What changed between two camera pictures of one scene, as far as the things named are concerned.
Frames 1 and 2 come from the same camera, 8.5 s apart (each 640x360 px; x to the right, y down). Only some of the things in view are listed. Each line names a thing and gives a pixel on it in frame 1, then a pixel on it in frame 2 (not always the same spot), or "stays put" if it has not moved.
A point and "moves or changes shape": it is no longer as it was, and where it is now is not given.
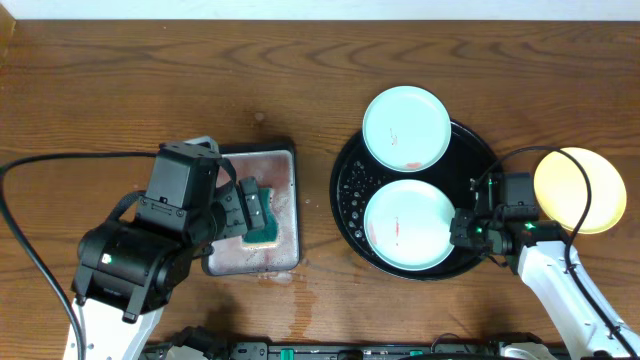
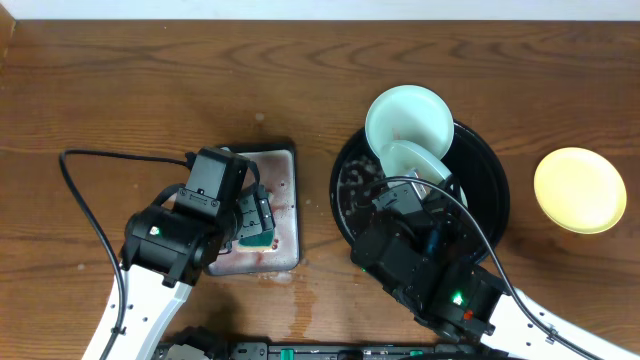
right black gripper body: [473, 231] to [448, 212]
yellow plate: [561, 188] stays put
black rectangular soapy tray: [275, 165] stays put
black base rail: [491, 349] stays put
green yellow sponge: [263, 237] stays put
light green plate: [407, 225] moves or changes shape
